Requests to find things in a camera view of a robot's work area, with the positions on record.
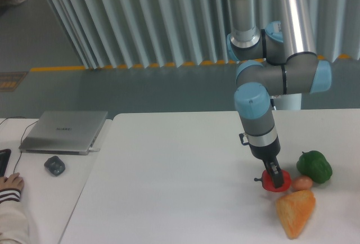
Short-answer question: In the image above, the orange toy toast slice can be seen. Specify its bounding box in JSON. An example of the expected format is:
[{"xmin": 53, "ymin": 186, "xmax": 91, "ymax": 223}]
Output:
[{"xmin": 276, "ymin": 190, "xmax": 316, "ymax": 239}]

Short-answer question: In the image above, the red toy bell pepper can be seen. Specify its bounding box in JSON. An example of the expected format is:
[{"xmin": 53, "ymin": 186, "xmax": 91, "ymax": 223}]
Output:
[{"xmin": 254, "ymin": 170, "xmax": 292, "ymax": 192}]

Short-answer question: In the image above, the black mouse cable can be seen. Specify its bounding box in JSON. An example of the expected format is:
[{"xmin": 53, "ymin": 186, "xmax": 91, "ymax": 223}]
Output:
[{"xmin": 0, "ymin": 116, "xmax": 39, "ymax": 175}]

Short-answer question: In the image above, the brown toy egg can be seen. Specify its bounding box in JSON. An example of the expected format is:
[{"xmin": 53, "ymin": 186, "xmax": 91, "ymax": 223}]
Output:
[{"xmin": 292, "ymin": 175, "xmax": 313, "ymax": 191}]

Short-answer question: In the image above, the silver closed laptop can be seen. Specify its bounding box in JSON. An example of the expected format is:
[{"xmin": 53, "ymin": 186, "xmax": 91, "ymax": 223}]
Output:
[{"xmin": 19, "ymin": 111, "xmax": 108, "ymax": 155}]

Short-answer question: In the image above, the black keyboard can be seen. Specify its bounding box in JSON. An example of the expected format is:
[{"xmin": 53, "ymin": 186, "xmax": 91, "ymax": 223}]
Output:
[{"xmin": 0, "ymin": 149, "xmax": 11, "ymax": 177}]

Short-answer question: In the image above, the white folding partition screen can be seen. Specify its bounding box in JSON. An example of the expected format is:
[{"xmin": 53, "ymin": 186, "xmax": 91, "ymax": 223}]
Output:
[{"xmin": 47, "ymin": 0, "xmax": 359, "ymax": 69}]

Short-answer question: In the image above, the person's hand on mouse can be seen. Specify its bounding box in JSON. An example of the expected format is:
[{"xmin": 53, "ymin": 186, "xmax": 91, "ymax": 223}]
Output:
[{"xmin": 1, "ymin": 173, "xmax": 25, "ymax": 195}]

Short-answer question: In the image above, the green toy bell pepper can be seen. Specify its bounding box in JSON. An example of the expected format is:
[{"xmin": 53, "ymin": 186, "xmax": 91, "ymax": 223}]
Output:
[{"xmin": 296, "ymin": 150, "xmax": 333, "ymax": 184}]

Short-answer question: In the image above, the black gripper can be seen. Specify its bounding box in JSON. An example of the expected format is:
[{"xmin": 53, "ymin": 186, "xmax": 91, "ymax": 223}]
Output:
[{"xmin": 239, "ymin": 133, "xmax": 284, "ymax": 188}]

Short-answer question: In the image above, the forearm in cream sleeve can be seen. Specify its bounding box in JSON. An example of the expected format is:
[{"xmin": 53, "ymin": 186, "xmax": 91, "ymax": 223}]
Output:
[{"xmin": 1, "ymin": 188, "xmax": 31, "ymax": 243}]

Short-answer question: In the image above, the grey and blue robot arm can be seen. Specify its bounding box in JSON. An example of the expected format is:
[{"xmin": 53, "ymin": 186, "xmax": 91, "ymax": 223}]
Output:
[{"xmin": 226, "ymin": 0, "xmax": 332, "ymax": 192}]

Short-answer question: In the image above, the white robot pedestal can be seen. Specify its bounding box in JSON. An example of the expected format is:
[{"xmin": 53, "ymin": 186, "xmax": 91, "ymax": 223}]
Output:
[{"xmin": 271, "ymin": 94, "xmax": 302, "ymax": 110}]

